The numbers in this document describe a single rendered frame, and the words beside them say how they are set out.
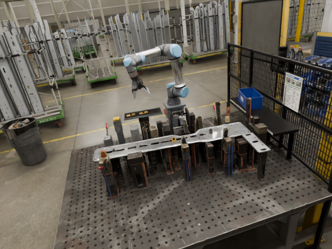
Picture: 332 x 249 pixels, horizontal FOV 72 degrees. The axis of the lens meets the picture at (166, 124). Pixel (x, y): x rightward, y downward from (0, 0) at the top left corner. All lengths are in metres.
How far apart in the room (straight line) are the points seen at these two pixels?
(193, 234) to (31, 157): 3.26
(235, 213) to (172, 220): 0.45
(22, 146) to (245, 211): 3.46
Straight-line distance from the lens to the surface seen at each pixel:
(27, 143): 4.24
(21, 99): 5.87
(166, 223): 1.74
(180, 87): 2.31
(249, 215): 1.79
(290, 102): 2.20
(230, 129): 2.15
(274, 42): 4.14
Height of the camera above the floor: 2.03
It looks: 27 degrees down
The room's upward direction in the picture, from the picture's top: 8 degrees counter-clockwise
